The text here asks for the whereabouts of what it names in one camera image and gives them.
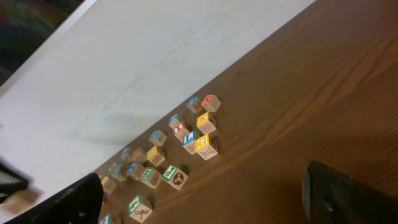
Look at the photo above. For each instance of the blue 2 block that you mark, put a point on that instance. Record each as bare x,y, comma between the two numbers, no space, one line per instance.
110,219

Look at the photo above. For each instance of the yellow block near N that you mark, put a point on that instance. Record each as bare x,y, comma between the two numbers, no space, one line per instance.
108,185

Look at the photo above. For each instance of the blue S block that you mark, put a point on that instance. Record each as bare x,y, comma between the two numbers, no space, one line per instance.
175,121

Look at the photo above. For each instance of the blue L block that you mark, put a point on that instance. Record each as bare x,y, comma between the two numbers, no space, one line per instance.
189,142

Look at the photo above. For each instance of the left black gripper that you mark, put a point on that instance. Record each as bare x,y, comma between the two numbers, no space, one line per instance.
11,182

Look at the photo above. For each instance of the green B block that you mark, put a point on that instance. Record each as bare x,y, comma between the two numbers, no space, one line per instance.
151,177

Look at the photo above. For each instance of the blue P block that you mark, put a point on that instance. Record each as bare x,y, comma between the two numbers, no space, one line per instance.
118,171

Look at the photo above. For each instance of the green 4 block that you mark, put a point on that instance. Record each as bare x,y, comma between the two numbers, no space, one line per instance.
139,209

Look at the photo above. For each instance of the green J block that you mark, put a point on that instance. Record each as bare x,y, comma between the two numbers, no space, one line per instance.
174,176

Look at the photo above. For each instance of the blue Q block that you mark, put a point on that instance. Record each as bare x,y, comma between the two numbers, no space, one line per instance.
194,104

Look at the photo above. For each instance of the red I block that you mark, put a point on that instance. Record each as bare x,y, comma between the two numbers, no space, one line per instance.
180,130

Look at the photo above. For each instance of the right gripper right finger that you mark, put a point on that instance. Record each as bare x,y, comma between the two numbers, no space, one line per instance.
330,196

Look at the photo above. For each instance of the blue T block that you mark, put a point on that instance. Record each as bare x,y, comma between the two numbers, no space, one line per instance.
135,170

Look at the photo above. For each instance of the yellow G block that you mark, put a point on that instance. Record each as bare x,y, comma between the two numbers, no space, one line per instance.
206,147

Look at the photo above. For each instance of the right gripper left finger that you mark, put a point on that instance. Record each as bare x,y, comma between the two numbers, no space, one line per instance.
79,203

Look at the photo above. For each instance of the yellow K block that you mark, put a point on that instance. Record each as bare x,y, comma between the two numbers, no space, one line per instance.
206,123

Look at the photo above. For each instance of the red M block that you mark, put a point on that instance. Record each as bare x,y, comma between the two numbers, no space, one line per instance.
211,103

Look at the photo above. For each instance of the blue D block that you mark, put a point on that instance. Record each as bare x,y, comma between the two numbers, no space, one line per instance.
157,138

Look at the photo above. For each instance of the blue block top centre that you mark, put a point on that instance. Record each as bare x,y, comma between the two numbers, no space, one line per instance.
126,154

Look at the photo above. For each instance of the red U block upper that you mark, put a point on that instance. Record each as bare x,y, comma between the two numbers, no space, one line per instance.
139,156

